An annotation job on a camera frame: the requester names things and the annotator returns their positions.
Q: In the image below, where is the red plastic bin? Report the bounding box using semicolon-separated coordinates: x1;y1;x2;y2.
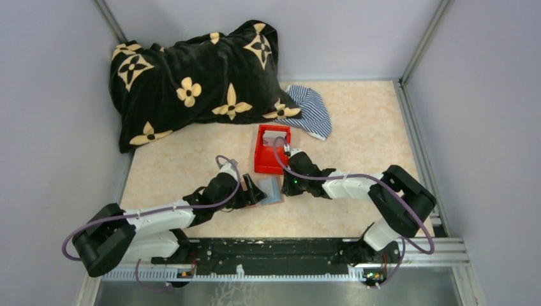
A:
253;124;291;175

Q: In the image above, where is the white cable duct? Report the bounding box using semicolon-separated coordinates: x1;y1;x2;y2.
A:
102;265;366;282

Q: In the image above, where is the pink leather card holder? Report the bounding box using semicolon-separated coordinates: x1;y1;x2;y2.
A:
246;176;284;205

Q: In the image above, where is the blue white striped cloth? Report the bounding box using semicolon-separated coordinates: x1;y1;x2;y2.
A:
274;85;332;141

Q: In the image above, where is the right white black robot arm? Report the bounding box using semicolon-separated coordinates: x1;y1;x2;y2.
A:
281;148;436;263

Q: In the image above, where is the aluminium frame rail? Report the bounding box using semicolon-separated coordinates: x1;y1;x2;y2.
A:
87;237;470;268

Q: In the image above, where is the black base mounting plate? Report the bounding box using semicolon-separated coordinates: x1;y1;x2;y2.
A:
151;238;400;275

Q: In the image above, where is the grey card in bin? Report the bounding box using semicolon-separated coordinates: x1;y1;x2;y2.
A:
262;130;287;147

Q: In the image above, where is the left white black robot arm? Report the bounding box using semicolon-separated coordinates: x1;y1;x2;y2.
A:
71;162;267;277

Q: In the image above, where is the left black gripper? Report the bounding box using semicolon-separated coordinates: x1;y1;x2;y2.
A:
214;174;267;212

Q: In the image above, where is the black floral plush blanket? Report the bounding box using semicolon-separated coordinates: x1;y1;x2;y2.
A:
109;20;302;153

